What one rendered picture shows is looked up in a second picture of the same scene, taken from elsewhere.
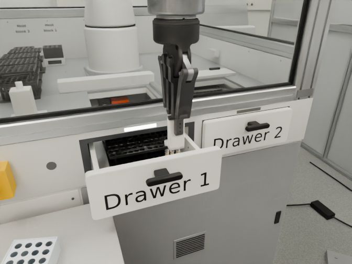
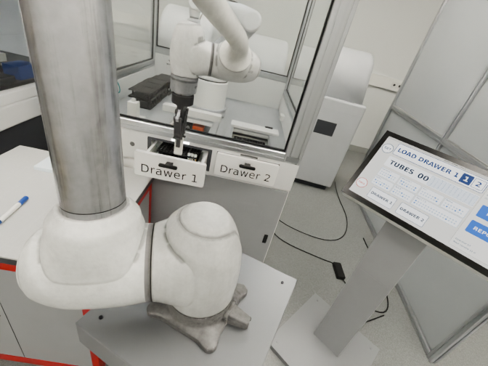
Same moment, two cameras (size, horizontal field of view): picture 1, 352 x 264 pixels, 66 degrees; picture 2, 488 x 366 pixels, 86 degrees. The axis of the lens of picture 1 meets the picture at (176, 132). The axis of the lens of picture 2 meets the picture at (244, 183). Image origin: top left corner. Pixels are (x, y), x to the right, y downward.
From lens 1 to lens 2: 65 cm
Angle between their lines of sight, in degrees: 15
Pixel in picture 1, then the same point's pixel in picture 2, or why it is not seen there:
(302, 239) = (305, 279)
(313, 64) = (300, 143)
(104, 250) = (134, 189)
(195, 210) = not seen: hidden behind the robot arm
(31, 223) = not seen: hidden behind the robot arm
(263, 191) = (255, 215)
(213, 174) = (200, 178)
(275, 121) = (265, 170)
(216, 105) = (227, 145)
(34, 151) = (125, 133)
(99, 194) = (139, 162)
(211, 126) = (220, 156)
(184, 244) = not seen: hidden behind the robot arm
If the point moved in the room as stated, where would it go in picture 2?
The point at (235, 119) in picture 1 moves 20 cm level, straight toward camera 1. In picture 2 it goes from (237, 158) to (205, 170)
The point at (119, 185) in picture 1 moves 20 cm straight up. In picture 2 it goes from (149, 161) to (150, 113)
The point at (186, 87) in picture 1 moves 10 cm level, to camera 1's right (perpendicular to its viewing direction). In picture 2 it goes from (176, 124) to (200, 134)
